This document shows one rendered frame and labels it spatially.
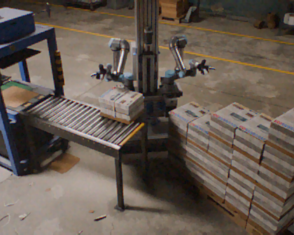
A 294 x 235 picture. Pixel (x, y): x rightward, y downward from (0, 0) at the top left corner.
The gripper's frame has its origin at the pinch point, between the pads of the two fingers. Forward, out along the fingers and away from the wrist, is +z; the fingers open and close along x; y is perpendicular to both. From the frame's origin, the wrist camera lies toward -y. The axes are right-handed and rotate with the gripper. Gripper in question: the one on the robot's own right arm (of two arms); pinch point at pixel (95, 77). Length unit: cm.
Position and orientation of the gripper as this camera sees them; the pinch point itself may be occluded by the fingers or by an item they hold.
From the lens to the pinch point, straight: 350.6
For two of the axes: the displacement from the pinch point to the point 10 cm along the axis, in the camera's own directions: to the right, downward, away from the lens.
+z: -3.3, 5.0, -8.0
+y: -1.2, 8.2, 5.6
